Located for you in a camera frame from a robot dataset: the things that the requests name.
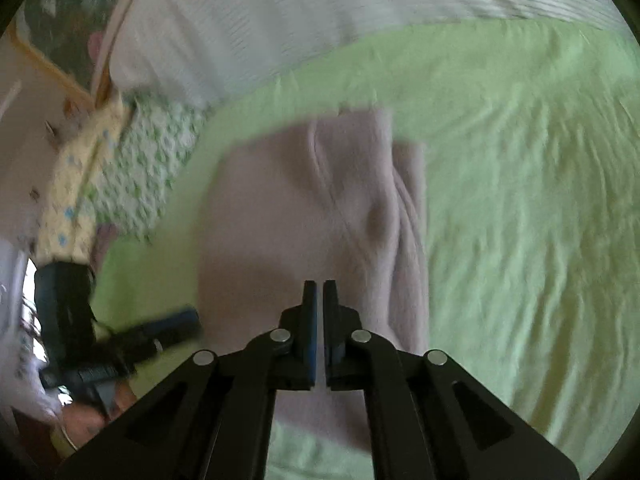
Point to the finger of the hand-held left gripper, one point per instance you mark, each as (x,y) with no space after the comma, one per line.
(170,329)

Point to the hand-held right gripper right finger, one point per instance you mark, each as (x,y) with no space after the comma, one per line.
(330,325)

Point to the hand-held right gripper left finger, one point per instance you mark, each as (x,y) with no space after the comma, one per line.
(311,325)

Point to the beige small garment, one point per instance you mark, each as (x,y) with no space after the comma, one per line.
(300,210)

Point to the person's left hand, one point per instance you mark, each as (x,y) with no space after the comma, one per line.
(120,402)

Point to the white patterned cloth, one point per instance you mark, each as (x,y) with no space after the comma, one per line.
(20,360)

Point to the yellow dotted cloth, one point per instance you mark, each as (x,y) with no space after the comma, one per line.
(75,200)

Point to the green floral cloth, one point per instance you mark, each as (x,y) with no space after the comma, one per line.
(145,170)

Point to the light green bed sheet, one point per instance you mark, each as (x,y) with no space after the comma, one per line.
(525,210)

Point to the dark green patterned rug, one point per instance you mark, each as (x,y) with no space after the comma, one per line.
(65,10)

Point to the white striped bed cover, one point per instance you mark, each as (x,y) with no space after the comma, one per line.
(300,20)

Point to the wooden bed frame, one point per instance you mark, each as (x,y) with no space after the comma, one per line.
(103,60)

